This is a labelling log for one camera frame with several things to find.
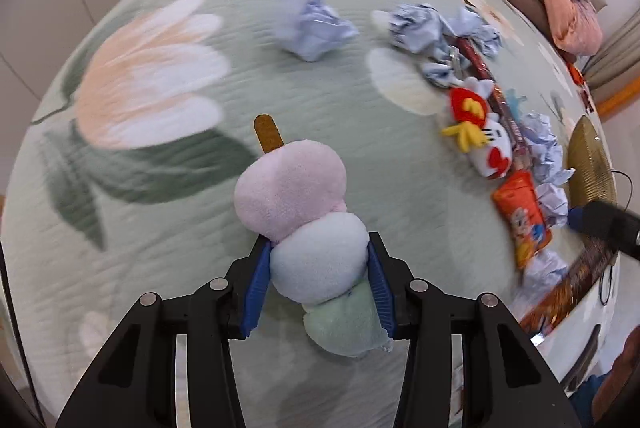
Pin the floral green bedspread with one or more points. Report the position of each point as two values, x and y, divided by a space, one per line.
124 184

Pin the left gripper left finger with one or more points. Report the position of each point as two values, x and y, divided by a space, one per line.
131 380

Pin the orange snack bag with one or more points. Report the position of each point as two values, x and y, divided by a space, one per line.
517 202

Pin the gold woven tray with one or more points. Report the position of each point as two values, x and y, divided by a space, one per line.
593 178

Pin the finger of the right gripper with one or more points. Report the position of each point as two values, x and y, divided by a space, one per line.
613 225

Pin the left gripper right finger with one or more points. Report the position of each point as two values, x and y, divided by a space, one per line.
506 381

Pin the long orange Naruto box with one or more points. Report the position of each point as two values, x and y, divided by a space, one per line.
581 276

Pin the white red kitty plush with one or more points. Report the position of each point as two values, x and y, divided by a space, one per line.
477 130

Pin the pastel dango plush toy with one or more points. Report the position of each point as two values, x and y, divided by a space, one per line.
294 195

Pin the blue plaid hair bow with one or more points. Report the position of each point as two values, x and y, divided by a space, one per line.
449 73

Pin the crumpled paper ball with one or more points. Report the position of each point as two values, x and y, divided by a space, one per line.
414 28
310 29
546 151

